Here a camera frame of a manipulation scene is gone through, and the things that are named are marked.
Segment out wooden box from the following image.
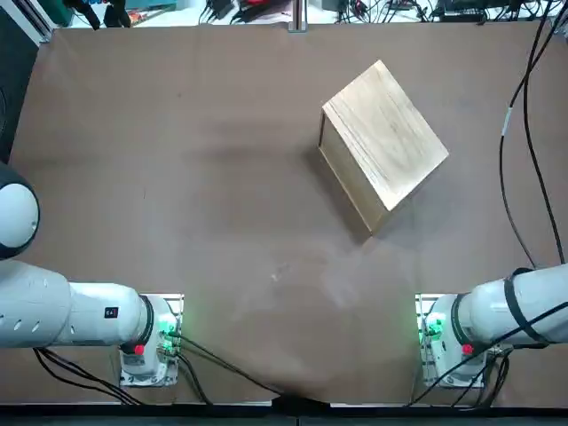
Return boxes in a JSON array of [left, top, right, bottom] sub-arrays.
[[319, 59, 450, 236]]

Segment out black tripod leg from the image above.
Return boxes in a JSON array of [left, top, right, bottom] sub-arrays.
[[103, 0, 133, 29], [65, 0, 101, 31]]

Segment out black electronics box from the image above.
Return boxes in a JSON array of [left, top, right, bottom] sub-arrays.
[[437, 8, 487, 24]]

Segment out green case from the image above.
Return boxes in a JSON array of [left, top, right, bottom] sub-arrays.
[[46, 0, 75, 28]]

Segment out black base cables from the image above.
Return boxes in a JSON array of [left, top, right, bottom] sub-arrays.
[[33, 330, 330, 406], [406, 345, 512, 408]]

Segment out upright post with bracket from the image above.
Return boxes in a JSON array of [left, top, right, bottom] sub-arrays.
[[288, 0, 309, 33]]

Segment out black cable bundle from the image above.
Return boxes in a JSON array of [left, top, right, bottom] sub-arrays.
[[197, 0, 289, 26], [327, 0, 438, 24]]

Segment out black arm cable white tag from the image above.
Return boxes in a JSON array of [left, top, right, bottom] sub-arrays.
[[498, 17, 561, 270]]

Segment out aluminium frame rail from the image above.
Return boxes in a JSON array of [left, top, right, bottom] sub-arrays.
[[24, 0, 55, 43]]

